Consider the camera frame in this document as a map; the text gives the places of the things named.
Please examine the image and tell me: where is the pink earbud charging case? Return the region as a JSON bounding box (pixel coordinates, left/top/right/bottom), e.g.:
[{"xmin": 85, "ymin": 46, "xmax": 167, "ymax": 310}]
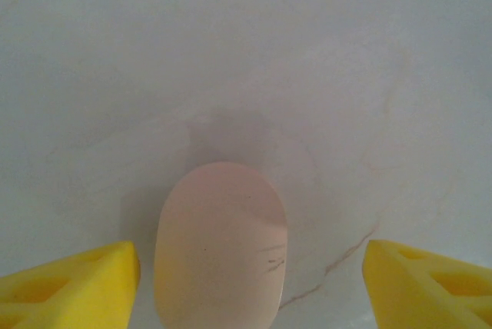
[{"xmin": 153, "ymin": 162, "xmax": 288, "ymax": 329}]

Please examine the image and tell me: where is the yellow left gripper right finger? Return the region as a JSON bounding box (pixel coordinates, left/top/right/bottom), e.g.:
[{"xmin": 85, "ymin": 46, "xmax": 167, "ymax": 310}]
[{"xmin": 363, "ymin": 239, "xmax": 492, "ymax": 329}]

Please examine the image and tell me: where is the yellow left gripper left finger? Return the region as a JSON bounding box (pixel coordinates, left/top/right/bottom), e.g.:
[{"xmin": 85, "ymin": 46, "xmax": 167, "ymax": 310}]
[{"xmin": 0, "ymin": 240, "xmax": 141, "ymax": 329}]

